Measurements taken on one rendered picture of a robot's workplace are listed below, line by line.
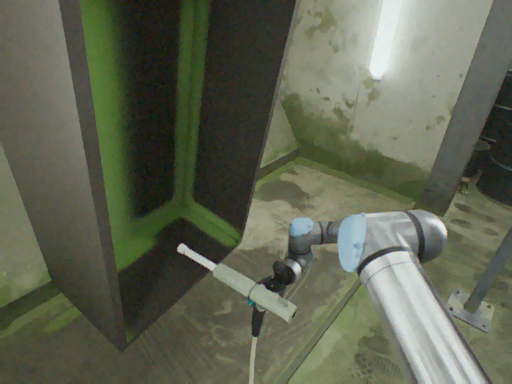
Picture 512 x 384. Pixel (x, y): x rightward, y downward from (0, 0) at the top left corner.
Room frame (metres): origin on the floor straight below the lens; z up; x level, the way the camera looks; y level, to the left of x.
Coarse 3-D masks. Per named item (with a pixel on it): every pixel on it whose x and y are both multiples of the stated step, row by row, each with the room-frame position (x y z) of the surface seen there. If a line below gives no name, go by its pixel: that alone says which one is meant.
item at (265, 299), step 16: (192, 256) 0.84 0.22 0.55; (224, 272) 0.76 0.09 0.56; (240, 288) 0.71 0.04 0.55; (256, 288) 0.70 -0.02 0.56; (256, 304) 0.67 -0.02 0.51; (272, 304) 0.64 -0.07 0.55; (288, 304) 0.64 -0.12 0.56; (256, 320) 0.67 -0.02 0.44; (288, 320) 0.61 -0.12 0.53; (256, 336) 0.66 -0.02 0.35
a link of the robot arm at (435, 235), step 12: (420, 216) 0.53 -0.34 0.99; (432, 216) 0.54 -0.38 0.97; (324, 228) 0.95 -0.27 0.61; (336, 228) 0.88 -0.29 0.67; (432, 228) 0.50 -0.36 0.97; (444, 228) 0.54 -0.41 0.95; (324, 240) 0.93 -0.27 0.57; (336, 240) 0.88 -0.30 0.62; (432, 240) 0.49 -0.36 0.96; (444, 240) 0.51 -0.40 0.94; (432, 252) 0.48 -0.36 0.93
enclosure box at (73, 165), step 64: (0, 0) 0.51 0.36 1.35; (64, 0) 0.43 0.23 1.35; (128, 0) 0.92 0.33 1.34; (192, 0) 1.11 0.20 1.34; (256, 0) 0.99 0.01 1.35; (0, 64) 0.56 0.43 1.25; (64, 64) 0.44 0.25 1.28; (128, 64) 0.93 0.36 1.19; (192, 64) 1.14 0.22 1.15; (256, 64) 0.99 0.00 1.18; (0, 128) 0.63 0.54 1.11; (64, 128) 0.47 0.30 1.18; (128, 128) 0.94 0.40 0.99; (192, 128) 1.15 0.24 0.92; (256, 128) 0.99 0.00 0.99; (64, 192) 0.52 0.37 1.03; (128, 192) 0.96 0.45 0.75; (192, 192) 1.17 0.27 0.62; (64, 256) 0.60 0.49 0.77; (128, 256) 0.87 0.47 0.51; (128, 320) 0.63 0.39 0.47
